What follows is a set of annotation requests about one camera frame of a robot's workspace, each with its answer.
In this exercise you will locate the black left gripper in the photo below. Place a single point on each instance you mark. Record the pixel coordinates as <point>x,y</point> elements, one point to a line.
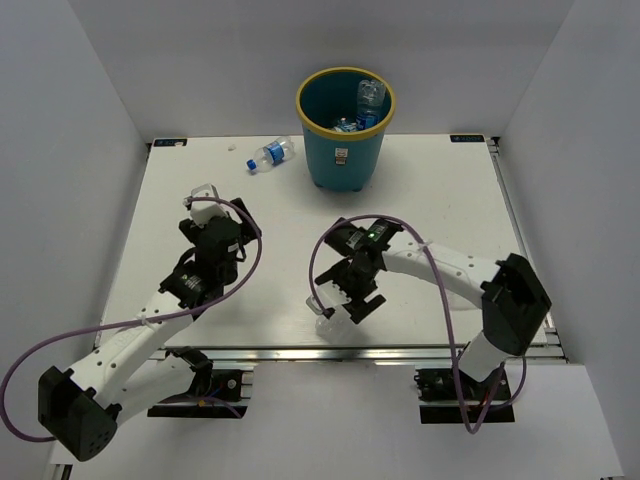
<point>248,230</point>

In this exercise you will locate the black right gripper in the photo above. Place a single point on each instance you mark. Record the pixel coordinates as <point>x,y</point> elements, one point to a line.
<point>336,274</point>

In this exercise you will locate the clear unlabeled plastic bottle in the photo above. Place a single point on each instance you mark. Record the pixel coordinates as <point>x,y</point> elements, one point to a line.
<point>337,328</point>

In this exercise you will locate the small blue-cap water bottle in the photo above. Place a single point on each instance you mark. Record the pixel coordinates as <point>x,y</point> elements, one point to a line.
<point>271,155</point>

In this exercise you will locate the blue label plastic bottle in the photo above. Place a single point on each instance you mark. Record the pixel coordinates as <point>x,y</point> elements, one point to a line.
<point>370,97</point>

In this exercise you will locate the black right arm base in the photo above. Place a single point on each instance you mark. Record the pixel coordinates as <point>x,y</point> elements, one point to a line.
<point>438,402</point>

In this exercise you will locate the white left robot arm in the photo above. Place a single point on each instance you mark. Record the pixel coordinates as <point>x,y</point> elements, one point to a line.
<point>83,406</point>

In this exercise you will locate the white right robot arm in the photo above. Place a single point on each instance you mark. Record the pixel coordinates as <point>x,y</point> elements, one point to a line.
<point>509,294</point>

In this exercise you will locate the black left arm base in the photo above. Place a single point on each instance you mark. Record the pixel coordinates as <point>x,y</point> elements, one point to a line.
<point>214,393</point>

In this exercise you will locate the teal plastic bin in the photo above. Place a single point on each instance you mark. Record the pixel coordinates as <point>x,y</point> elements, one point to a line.
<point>340,162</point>

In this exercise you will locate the black corner label sticker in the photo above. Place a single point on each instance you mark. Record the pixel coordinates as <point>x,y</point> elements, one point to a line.
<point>170,142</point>

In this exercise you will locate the right black corner sticker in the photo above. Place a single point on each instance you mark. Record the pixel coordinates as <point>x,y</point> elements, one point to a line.
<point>467,138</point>

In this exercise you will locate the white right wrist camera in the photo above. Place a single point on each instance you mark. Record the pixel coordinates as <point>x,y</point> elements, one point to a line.
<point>327,299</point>

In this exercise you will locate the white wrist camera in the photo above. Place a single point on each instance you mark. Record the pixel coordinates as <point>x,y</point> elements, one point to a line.
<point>202,206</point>
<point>327,299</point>

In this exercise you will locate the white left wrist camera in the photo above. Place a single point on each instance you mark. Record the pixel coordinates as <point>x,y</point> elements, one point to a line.
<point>202,206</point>

